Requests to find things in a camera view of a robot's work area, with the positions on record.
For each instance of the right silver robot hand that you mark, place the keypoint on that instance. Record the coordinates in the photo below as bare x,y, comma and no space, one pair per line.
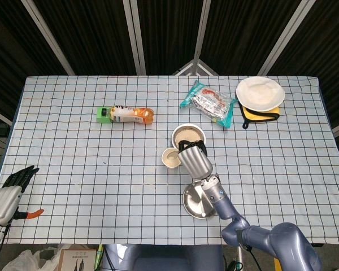
196,162

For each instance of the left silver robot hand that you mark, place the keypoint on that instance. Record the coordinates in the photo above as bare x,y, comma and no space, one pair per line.
1,203

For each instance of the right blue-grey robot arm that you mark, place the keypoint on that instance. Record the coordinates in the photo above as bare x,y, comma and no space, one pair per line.
260,234

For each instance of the white paper cup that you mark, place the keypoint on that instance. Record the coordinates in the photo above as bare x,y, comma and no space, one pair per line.
169,164

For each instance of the uncooked rice heap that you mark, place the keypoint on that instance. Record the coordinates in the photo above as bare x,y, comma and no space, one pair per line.
187,133

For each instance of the steel bowl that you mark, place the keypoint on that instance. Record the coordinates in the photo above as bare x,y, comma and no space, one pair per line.
173,135

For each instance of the steel dish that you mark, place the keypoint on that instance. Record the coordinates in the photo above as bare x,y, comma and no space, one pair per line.
190,201

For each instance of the white paper plate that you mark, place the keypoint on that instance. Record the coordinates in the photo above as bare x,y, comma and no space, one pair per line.
260,93

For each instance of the teal snack packet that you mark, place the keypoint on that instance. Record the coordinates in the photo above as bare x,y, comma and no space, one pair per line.
209,103

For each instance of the white plastic bag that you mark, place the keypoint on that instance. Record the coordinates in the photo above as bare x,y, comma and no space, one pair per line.
25,261

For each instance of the yellow black cloth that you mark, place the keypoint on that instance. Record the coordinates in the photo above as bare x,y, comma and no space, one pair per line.
260,115

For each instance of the checkered tablecloth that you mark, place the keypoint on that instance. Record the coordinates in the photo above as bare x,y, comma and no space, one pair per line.
73,169

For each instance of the orange drink bottle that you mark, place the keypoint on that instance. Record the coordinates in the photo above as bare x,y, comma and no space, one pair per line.
130,115

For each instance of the cardboard box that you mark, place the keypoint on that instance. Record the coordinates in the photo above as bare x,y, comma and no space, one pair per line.
76,261

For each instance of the white metal screen foot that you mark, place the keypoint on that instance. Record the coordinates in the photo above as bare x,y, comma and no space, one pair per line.
193,66

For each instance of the blue-grey robot torso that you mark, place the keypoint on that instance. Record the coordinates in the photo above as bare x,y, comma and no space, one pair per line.
164,258

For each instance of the green yellow tool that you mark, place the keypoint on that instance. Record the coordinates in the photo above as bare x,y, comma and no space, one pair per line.
98,259

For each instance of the black folding screen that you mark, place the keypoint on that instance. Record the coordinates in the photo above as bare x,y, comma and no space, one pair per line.
101,34

